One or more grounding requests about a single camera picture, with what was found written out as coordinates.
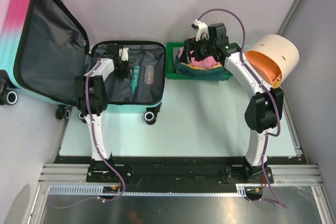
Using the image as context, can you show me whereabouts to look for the pink cloth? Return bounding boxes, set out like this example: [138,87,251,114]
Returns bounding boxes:
[177,47,221,70]

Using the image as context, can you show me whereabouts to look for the dark green shorts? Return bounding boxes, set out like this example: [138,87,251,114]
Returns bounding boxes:
[175,50,233,81]

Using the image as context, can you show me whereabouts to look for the yellow towel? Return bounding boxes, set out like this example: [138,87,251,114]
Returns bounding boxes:
[181,59,222,71]

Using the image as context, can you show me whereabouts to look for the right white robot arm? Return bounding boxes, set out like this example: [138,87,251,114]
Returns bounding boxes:
[184,19,284,183]

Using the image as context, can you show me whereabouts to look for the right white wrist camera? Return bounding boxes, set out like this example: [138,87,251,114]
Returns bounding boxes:
[191,19,209,41]

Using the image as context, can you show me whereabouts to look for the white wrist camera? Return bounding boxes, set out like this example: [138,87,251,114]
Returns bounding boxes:
[118,47,129,61]
[191,19,209,41]

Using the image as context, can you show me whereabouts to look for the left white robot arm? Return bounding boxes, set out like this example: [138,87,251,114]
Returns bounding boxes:
[75,44,130,161]

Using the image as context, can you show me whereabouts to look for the pink and teal kids suitcase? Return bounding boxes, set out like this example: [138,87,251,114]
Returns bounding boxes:
[1,0,166,125]

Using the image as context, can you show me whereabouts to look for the green plastic tray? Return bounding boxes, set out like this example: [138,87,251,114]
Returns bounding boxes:
[165,42,233,81]

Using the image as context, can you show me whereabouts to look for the teal tube bottle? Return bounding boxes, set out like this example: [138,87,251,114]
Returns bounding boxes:
[131,65,140,94]

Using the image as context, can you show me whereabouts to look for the clear plastic bottle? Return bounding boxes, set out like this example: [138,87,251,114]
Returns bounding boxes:
[144,65,154,85]

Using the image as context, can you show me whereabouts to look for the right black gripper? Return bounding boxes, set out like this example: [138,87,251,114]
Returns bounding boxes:
[178,35,216,65]

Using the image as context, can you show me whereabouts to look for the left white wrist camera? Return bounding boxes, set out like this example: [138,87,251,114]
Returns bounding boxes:
[118,47,129,61]

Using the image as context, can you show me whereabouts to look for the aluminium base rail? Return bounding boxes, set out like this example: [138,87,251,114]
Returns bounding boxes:
[38,162,324,198]

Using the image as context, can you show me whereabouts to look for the white cylinder with orange-yellow face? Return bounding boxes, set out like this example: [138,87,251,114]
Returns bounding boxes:
[245,34,299,88]

